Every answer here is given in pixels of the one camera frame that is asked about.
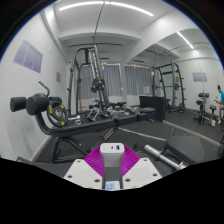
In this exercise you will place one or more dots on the small purple wall poster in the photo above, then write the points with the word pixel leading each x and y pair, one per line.
pixel 200 77

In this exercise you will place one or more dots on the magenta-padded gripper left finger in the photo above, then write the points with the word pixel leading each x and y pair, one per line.
pixel 81 171

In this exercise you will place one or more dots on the long ceiling strip light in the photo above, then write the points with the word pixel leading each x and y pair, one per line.
pixel 100 4

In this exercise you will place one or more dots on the person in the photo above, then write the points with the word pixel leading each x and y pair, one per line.
pixel 220 100

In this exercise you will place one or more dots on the black squat rack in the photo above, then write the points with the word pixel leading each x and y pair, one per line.
pixel 174 86

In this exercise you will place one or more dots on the small black padded seat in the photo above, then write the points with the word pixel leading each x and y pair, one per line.
pixel 185 148

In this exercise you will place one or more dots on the black box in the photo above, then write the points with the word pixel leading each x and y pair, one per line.
pixel 151 108

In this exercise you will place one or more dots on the short ceiling strip light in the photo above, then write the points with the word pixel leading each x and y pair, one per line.
pixel 185 40

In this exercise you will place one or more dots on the large black padded bench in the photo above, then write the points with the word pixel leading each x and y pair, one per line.
pixel 50 167

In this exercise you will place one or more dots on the dumbbells group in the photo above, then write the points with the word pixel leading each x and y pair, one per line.
pixel 116 109

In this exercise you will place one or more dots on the black adjustable bench with rollers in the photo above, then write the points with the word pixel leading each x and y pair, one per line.
pixel 86 125

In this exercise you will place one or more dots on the small white charger block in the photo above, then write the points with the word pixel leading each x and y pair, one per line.
pixel 111 155

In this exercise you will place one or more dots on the black roller exercise machine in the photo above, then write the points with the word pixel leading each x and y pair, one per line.
pixel 203 103

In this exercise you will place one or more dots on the small black yellow weight plate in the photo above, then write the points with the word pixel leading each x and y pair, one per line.
pixel 95 85

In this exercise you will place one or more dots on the white paper sign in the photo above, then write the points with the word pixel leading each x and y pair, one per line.
pixel 146 89

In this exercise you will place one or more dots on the wide grey curtain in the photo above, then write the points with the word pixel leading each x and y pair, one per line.
pixel 111 80

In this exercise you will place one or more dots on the black multi-gym rack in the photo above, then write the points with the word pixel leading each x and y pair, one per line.
pixel 97 66

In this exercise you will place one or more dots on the small brown wall sign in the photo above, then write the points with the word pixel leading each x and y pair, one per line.
pixel 58 77

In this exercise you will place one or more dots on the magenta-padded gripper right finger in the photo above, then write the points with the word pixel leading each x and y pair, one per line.
pixel 143 171

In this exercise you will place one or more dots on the large purple wall poster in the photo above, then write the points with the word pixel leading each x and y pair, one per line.
pixel 28 55

